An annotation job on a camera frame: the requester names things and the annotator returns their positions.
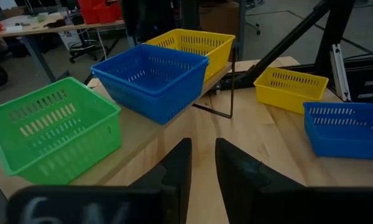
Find black office chair base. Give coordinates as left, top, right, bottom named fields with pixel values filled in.
left=68, top=39, right=99, bottom=64

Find yellow plastic slotted basket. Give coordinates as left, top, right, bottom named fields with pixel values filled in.
left=145, top=28, right=236, bottom=82
left=253, top=67, right=329, bottom=115

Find black box white labels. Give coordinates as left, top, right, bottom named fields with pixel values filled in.
left=344, top=55, right=373, bottom=103

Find red plastic storage bin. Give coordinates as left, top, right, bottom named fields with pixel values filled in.
left=76, top=0, right=98, bottom=25
left=94, top=0, right=124, bottom=24

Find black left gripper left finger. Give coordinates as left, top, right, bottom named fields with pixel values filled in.
left=129, top=138, right=193, bottom=224

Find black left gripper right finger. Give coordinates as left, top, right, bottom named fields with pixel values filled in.
left=214, top=138, right=306, bottom=224

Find blue plastic slotted basket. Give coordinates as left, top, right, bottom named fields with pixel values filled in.
left=92, top=62, right=210, bottom=126
left=91, top=43, right=210, bottom=94
left=303, top=101, right=373, bottom=161

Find brown cardboard box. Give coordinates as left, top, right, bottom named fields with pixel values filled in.
left=198, top=1, right=241, bottom=37

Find wooden background desk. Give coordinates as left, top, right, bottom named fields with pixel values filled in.
left=0, top=11, right=127, bottom=84

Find wooden shelf black wire legs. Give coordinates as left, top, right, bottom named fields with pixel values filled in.
left=0, top=46, right=236, bottom=200

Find silver aluminium profile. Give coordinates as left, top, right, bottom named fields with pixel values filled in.
left=329, top=43, right=351, bottom=103

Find green plastic slotted basket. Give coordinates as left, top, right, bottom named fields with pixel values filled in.
left=0, top=77, right=122, bottom=186

